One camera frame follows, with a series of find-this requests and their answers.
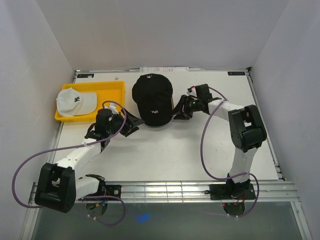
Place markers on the white paper label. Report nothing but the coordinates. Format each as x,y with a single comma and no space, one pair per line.
167,69

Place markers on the beige baseball cap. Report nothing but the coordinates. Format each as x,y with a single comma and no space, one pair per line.
172,106

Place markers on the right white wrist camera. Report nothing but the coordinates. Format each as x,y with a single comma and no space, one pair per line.
191,91

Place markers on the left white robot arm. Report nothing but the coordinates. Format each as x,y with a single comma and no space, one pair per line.
60,185

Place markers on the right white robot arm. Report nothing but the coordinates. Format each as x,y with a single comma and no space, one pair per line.
247,132

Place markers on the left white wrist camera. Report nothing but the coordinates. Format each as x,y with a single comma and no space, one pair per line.
113,107

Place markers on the black logo plate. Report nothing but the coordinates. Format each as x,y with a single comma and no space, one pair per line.
236,73

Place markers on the aluminium front rail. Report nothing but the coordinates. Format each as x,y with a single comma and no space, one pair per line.
194,192

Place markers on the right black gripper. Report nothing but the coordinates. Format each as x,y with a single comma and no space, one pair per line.
184,114

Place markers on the white cap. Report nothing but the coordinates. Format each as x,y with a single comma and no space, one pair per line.
71,103

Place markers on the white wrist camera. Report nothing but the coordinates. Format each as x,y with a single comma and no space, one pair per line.
191,91
113,107

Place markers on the plain black cap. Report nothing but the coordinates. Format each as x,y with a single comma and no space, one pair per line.
152,94

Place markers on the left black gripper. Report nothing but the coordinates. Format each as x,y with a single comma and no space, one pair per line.
132,119

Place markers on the yellow plastic tray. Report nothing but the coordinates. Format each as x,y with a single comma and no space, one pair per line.
106,91

